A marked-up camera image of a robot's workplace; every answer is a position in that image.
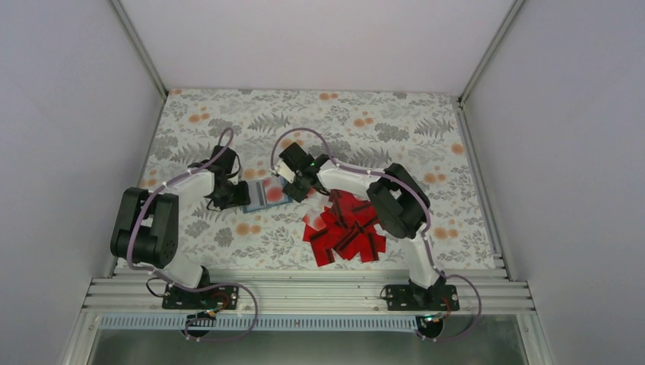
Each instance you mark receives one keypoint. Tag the aluminium rail frame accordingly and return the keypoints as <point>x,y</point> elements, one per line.
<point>336,292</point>

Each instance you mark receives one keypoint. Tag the pile of red cards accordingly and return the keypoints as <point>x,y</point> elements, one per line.
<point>351,230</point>

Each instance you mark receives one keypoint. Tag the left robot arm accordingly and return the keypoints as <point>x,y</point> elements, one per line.
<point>146,231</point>

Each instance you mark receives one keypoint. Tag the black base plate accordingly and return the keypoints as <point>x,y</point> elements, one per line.
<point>408,297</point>
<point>221,297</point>

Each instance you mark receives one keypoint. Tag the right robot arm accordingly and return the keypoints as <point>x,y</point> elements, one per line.
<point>401,207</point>

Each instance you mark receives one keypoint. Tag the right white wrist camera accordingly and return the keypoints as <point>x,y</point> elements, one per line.
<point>283,170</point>

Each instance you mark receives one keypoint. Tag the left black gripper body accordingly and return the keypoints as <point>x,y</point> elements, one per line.
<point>230,197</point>

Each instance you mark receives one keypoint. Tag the teal card holder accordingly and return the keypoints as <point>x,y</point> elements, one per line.
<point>256,197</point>

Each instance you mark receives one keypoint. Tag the white card with red circle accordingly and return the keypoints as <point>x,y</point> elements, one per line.
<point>273,191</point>

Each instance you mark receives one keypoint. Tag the floral patterned table mat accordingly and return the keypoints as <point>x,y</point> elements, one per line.
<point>369,129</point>

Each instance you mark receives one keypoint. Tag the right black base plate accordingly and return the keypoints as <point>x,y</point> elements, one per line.
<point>408,297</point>

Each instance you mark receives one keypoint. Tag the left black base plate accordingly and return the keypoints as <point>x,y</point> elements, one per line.
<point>221,297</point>

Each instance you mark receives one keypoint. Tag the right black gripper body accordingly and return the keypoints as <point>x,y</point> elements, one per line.
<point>300,193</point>

